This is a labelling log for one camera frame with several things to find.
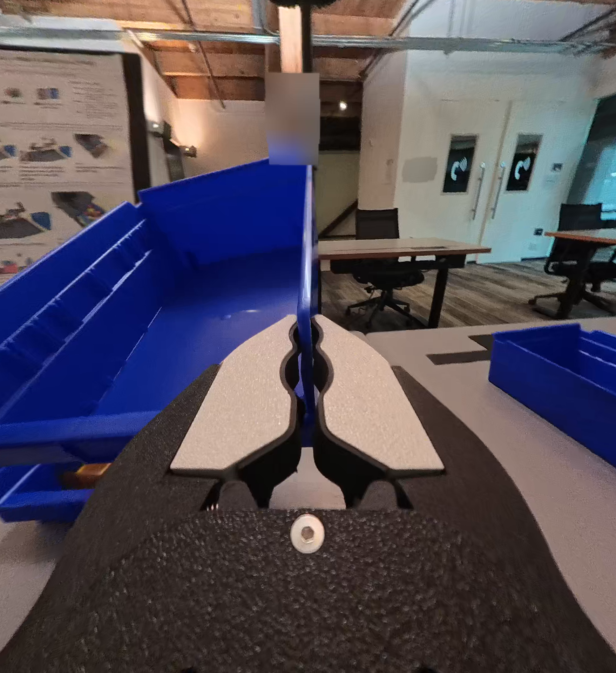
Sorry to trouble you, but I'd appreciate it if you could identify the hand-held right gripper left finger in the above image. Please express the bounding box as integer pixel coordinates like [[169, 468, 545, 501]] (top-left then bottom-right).
[[170, 314, 305, 508]]

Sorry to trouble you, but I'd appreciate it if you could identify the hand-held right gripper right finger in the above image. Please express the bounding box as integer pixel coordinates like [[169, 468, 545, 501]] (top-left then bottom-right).
[[311, 314, 445, 508]]

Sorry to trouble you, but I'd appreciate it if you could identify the black office chair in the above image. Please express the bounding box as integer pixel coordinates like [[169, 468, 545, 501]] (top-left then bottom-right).
[[331, 208, 427, 329], [528, 202, 616, 320]]

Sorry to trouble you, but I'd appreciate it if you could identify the wooden-top desk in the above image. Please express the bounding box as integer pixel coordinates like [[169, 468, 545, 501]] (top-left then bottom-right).
[[318, 238, 493, 329], [543, 227, 616, 253]]

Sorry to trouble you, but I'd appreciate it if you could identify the phone booth door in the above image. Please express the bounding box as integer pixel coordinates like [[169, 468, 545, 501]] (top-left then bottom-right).
[[441, 133, 480, 222], [504, 132, 545, 222]]

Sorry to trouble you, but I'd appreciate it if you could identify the instruction sheet on white stand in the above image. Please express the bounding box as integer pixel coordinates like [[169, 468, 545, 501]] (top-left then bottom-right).
[[0, 45, 153, 306]]

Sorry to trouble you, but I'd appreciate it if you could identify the printed instruction sheet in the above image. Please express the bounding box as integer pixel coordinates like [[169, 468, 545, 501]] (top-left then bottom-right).
[[0, 47, 135, 304]]

